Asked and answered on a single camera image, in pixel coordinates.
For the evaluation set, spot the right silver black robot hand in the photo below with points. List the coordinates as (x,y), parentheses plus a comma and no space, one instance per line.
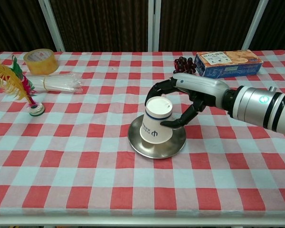
(202,84)

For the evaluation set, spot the white paper cup blue print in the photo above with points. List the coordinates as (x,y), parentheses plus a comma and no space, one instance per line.
(154,118)

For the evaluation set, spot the round steel plate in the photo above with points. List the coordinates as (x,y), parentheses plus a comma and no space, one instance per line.
(156,152)

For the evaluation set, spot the dark red grape bunch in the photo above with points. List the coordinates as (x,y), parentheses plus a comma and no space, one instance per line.
(183,65)

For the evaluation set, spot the orange blue cookie box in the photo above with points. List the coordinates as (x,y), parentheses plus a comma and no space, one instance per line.
(228,64)

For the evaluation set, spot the dark brown pleated curtain panel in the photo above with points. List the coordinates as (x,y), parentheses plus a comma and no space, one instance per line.
(280,23)
(14,23)
(102,23)
(204,23)

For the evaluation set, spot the bagged white straw bundle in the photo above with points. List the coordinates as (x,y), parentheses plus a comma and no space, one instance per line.
(61,83)

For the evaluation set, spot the red white checkered tablecloth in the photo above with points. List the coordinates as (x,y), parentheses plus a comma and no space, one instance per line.
(85,166)

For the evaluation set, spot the clear packing tape roll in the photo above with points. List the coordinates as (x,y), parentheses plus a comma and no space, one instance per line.
(41,66)

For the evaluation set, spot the colourful feather shuttlecock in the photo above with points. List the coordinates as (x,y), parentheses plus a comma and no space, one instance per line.
(36,109)

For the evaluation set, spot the white partition frame post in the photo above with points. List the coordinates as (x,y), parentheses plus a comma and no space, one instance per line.
(154,23)
(52,26)
(254,23)

